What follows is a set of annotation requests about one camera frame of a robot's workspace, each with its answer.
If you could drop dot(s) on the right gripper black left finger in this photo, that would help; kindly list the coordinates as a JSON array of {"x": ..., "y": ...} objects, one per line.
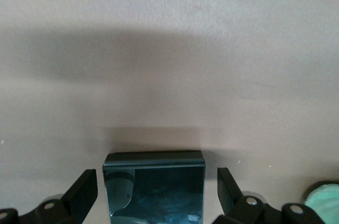
[{"x": 76, "y": 202}]

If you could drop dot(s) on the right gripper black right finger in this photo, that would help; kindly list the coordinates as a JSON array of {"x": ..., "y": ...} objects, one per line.
[{"x": 238, "y": 210}]

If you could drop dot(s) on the black smartphone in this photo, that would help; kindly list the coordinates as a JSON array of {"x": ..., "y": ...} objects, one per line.
[{"x": 164, "y": 189}]

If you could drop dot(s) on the green dinosaur plush toy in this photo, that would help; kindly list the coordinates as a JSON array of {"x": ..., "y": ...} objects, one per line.
[{"x": 325, "y": 198}]

